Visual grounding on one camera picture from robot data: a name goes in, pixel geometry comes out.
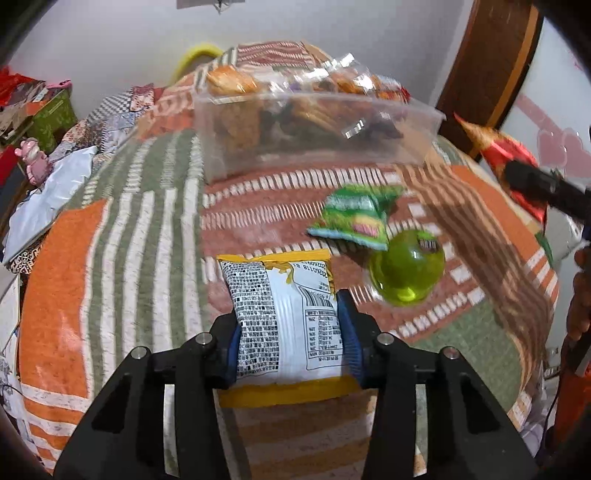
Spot dark flat box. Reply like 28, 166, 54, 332
0, 167, 29, 223

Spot striped patchwork blanket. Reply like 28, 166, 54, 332
18, 41, 562, 480

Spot yellow hoop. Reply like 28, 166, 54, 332
173, 41, 223, 82

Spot long bread packet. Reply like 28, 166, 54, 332
215, 95, 262, 149

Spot short bread packet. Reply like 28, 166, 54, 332
205, 65, 260, 97

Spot pink plush toy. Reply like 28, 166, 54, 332
15, 137, 51, 186

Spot green storage box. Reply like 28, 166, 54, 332
28, 88, 78, 153

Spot red gold snack packet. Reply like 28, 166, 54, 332
453, 113, 583, 271

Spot green snack packet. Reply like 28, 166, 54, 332
307, 184, 405, 253

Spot pile of papers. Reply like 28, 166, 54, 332
0, 78, 52, 140

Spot yellow snack packet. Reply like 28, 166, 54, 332
217, 249, 354, 409

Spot person's right hand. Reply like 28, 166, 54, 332
567, 247, 591, 344

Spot white cloth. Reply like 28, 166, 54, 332
2, 145, 99, 264

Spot clear plastic container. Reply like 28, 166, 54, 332
193, 64, 447, 184

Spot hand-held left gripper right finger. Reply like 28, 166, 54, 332
336, 290, 541, 480

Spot green translucent ball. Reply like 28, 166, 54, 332
369, 228, 447, 305

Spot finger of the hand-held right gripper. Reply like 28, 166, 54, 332
503, 159, 591, 219

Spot square bread packet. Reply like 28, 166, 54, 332
286, 92, 352, 136

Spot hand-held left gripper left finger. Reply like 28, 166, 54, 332
53, 314, 241, 480

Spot wooden door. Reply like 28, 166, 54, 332
436, 0, 544, 162

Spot red bag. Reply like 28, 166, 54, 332
0, 65, 25, 108

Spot clear crinkled snack packet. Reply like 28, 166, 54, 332
318, 53, 371, 85

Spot red shoe box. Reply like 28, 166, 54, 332
0, 148, 22, 185

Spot white sliding door with stickers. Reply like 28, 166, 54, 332
499, 18, 591, 190

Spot floral patchwork quilt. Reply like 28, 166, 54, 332
46, 83, 156, 158

